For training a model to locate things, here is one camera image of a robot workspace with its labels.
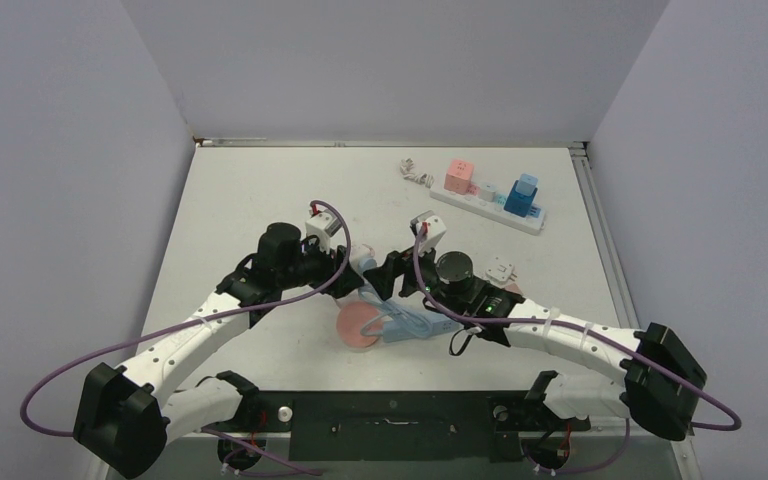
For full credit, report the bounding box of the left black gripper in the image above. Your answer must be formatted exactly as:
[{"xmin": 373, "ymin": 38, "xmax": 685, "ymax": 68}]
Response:
[{"xmin": 277, "ymin": 233, "xmax": 361, "ymax": 297}]

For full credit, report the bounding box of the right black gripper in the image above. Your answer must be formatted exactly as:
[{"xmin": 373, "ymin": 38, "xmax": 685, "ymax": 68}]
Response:
[{"xmin": 366, "ymin": 236, "xmax": 468, "ymax": 317}]

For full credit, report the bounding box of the white cube adapter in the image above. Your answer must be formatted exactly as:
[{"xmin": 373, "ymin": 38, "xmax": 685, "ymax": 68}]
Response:
[{"xmin": 349, "ymin": 243, "xmax": 378, "ymax": 275}]

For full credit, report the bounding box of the pink round disc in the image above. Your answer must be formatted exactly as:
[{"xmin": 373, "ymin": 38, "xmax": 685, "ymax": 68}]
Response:
[{"xmin": 336, "ymin": 301, "xmax": 381, "ymax": 349}]

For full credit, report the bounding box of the blue power strip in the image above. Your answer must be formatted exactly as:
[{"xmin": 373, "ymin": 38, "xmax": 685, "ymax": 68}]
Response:
[{"xmin": 381, "ymin": 312, "xmax": 460, "ymax": 343}]

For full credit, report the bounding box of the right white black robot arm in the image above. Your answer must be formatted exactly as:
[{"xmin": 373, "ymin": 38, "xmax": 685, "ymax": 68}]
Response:
[{"xmin": 354, "ymin": 250, "xmax": 707, "ymax": 441}]

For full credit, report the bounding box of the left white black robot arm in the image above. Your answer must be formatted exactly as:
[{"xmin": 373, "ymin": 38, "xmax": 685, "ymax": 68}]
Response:
[{"xmin": 72, "ymin": 212, "xmax": 363, "ymax": 479}]

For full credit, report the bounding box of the white flat plug adapter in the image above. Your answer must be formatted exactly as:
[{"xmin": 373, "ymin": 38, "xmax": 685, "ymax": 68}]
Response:
[{"xmin": 484, "ymin": 256, "xmax": 517, "ymax": 287}]

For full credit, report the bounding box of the small pink plug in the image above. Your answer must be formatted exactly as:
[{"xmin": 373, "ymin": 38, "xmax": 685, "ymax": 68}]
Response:
[{"xmin": 503, "ymin": 283, "xmax": 523, "ymax": 297}]

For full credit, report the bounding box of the small white plug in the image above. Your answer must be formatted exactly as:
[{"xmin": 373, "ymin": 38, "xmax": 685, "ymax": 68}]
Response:
[{"xmin": 478, "ymin": 182, "xmax": 497, "ymax": 203}]

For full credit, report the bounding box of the light blue plug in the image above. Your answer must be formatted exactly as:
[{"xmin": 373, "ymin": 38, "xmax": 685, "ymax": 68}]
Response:
[{"xmin": 515, "ymin": 173, "xmax": 538, "ymax": 196}]

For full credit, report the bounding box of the pink cube adapter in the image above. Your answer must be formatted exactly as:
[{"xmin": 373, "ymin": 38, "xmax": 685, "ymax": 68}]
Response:
[{"xmin": 443, "ymin": 159, "xmax": 474, "ymax": 195}]

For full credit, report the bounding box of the dark blue cube adapter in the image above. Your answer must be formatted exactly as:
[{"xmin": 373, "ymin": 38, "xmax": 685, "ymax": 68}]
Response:
[{"xmin": 503, "ymin": 181, "xmax": 538, "ymax": 218}]

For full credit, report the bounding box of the white power strip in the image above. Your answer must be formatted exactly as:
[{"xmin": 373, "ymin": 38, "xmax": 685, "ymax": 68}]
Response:
[{"xmin": 429, "ymin": 184, "xmax": 546, "ymax": 235}]

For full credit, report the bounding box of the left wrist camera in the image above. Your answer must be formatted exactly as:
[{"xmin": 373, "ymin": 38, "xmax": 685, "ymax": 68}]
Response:
[{"xmin": 304, "ymin": 205, "xmax": 342, "ymax": 253}]

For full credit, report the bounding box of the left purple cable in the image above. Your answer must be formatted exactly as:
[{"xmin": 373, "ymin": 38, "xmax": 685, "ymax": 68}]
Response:
[{"xmin": 19, "ymin": 198, "xmax": 353, "ymax": 478}]

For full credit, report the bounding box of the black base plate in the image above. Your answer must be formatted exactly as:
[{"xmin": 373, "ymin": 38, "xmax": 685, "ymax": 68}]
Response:
[{"xmin": 214, "ymin": 391, "xmax": 591, "ymax": 461}]

